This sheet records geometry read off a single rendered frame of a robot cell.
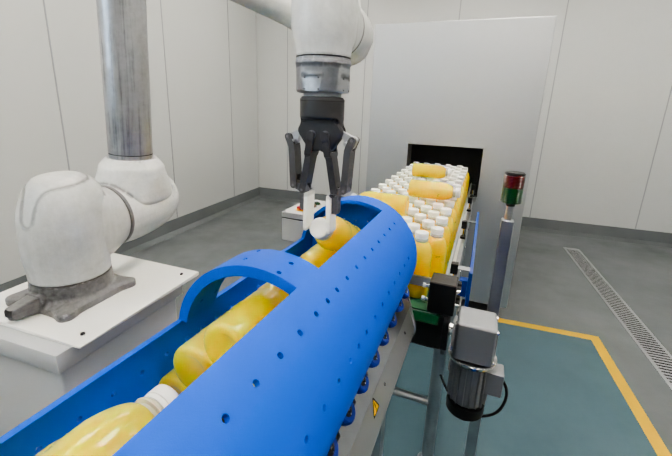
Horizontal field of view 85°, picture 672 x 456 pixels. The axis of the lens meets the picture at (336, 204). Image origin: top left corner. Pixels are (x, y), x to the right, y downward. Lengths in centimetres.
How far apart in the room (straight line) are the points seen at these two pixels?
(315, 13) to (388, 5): 478
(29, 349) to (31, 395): 13
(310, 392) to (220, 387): 11
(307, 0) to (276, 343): 47
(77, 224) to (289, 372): 62
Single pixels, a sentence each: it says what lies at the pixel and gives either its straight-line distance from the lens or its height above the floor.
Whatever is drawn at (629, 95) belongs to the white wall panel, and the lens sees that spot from 542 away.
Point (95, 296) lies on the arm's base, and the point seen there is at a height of 103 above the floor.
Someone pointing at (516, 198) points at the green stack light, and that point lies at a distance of 130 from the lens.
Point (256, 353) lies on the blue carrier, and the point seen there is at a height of 121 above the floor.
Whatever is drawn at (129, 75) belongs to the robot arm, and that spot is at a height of 149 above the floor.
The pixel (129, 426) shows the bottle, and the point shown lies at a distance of 40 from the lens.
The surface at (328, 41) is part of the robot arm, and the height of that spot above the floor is 153.
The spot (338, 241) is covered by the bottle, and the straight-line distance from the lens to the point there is 70.
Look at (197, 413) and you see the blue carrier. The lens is 34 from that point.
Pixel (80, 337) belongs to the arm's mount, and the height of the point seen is 100.
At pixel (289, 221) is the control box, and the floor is 107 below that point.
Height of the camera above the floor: 144
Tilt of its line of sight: 15 degrees down
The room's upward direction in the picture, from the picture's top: 2 degrees clockwise
